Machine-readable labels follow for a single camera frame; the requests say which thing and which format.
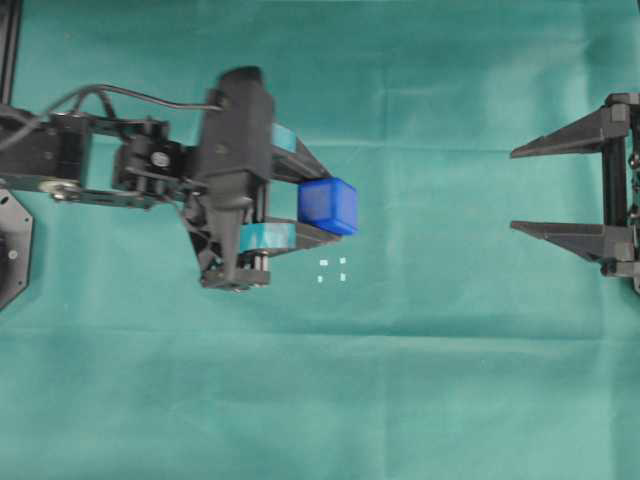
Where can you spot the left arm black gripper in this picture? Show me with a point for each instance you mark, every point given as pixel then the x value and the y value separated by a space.
pixel 159 171

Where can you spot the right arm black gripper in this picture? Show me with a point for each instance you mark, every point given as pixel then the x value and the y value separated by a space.
pixel 620 169

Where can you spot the blue cube block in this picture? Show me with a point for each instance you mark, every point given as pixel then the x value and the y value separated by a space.
pixel 329 204

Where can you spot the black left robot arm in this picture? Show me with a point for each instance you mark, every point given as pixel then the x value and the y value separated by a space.
pixel 71 158

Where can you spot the white tape marks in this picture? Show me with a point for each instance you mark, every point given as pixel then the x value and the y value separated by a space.
pixel 332 270

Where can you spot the green table cloth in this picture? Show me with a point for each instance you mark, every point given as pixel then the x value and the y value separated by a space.
pixel 457 349

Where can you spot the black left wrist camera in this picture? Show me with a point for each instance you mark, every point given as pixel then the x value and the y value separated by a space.
pixel 233 164

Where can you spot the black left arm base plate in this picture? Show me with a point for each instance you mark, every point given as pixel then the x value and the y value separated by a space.
pixel 16 241

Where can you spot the black frame rail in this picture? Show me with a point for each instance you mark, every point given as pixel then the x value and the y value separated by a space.
pixel 10 24

